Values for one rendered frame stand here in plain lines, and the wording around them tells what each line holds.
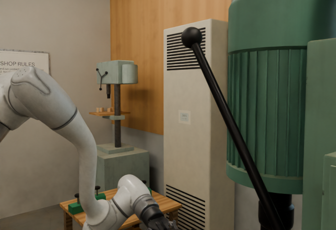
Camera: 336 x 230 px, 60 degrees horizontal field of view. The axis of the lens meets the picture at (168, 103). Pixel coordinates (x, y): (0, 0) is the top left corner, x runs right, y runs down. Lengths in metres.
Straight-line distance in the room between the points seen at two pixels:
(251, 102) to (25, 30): 3.11
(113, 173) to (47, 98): 1.95
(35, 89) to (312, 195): 0.69
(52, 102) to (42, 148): 2.64
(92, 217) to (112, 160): 1.57
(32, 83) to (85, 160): 0.32
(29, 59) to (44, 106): 2.53
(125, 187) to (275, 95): 0.87
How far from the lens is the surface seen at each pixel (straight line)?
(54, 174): 3.60
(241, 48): 0.48
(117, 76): 2.69
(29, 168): 3.51
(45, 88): 0.86
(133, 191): 1.19
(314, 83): 0.43
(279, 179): 0.47
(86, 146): 0.99
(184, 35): 0.47
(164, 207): 2.09
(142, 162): 2.89
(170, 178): 2.42
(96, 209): 1.16
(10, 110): 0.98
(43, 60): 3.43
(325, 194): 0.31
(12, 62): 3.35
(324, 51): 0.43
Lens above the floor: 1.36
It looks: 4 degrees down
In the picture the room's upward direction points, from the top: straight up
